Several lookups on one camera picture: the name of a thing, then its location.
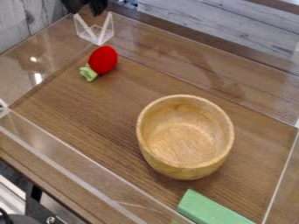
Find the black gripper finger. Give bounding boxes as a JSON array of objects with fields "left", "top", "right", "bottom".
[
  {"left": 88, "top": 0, "right": 108, "bottom": 17},
  {"left": 60, "top": 0, "right": 84, "bottom": 14}
]

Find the red plush strawberry toy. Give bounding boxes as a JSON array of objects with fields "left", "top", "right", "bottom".
[{"left": 79, "top": 45, "right": 118, "bottom": 81}]

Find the wooden bowl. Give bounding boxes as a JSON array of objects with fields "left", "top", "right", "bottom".
[{"left": 135, "top": 94, "right": 235, "bottom": 180}]

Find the green rectangular block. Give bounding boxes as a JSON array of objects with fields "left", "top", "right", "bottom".
[{"left": 178, "top": 189, "right": 257, "bottom": 224}]

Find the clear acrylic corner bracket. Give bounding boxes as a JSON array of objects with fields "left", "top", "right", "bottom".
[{"left": 74, "top": 12, "right": 115, "bottom": 46}]

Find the clear acrylic tray wall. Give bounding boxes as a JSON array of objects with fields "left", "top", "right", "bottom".
[{"left": 0, "top": 101, "right": 192, "bottom": 224}]

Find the black table leg bracket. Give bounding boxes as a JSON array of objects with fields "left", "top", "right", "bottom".
[{"left": 24, "top": 185, "right": 67, "bottom": 224}]

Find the black cable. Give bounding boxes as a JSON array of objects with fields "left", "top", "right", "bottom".
[{"left": 0, "top": 208, "right": 15, "bottom": 224}]

